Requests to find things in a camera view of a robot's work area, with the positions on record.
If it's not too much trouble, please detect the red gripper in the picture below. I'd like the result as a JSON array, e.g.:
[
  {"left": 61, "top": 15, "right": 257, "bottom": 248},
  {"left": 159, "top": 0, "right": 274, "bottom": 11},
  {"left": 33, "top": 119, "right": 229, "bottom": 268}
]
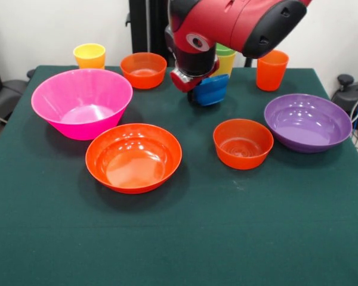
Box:
[{"left": 169, "top": 57, "right": 221, "bottom": 104}]

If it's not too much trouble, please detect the blue plastic bowl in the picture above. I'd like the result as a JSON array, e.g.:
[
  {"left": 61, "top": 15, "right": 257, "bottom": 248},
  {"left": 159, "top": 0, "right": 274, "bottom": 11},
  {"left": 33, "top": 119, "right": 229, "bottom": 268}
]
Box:
[{"left": 192, "top": 73, "right": 230, "bottom": 107}]

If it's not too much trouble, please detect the yellow plastic cup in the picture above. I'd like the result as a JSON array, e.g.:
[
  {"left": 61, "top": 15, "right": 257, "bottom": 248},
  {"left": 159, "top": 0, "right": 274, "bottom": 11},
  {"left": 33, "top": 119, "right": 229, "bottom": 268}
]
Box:
[
  {"left": 210, "top": 51, "right": 237, "bottom": 79},
  {"left": 72, "top": 43, "right": 106, "bottom": 62}
]

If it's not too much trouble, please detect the small orange plastic bowl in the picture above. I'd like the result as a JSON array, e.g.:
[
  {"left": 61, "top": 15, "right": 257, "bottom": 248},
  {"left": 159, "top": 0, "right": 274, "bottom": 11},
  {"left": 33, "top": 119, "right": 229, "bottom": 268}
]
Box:
[
  {"left": 212, "top": 118, "right": 274, "bottom": 171},
  {"left": 119, "top": 52, "right": 168, "bottom": 90}
]

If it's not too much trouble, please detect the green plastic cup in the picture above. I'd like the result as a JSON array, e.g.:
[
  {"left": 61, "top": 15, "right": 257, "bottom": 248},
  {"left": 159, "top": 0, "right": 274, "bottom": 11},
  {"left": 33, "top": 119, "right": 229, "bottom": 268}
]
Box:
[{"left": 215, "top": 43, "right": 237, "bottom": 57}]

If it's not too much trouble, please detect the large pink plastic bowl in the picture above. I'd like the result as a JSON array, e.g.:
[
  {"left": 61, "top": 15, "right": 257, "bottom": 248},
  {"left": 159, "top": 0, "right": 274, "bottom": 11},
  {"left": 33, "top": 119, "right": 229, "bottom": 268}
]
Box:
[{"left": 30, "top": 68, "right": 134, "bottom": 141}]

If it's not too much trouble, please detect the large orange plastic bowl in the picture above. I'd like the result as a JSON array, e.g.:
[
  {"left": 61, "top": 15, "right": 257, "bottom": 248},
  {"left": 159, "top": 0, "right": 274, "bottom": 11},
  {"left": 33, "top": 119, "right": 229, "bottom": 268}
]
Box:
[{"left": 85, "top": 123, "right": 183, "bottom": 195}]

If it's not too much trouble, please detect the light orange plastic cup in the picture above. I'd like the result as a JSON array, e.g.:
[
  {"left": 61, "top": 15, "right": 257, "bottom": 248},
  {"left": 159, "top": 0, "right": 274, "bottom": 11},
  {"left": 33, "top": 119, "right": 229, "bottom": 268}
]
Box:
[{"left": 76, "top": 57, "right": 106, "bottom": 70}]

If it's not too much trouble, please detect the purple plastic bowl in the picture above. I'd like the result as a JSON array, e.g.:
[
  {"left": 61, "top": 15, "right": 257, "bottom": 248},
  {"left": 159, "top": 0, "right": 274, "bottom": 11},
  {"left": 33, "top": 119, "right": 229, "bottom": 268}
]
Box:
[{"left": 263, "top": 93, "right": 353, "bottom": 154}]

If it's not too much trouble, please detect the dark green tablecloth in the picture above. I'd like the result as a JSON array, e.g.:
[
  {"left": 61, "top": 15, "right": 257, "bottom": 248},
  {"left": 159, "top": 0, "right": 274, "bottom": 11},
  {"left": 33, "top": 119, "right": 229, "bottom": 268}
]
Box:
[{"left": 0, "top": 64, "right": 358, "bottom": 286}]

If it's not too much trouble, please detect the black stand base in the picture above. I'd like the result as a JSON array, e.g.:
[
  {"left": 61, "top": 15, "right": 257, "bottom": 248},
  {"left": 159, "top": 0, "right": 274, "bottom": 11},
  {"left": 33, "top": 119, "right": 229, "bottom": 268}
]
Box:
[
  {"left": 330, "top": 74, "right": 358, "bottom": 132},
  {"left": 0, "top": 69, "right": 36, "bottom": 123}
]

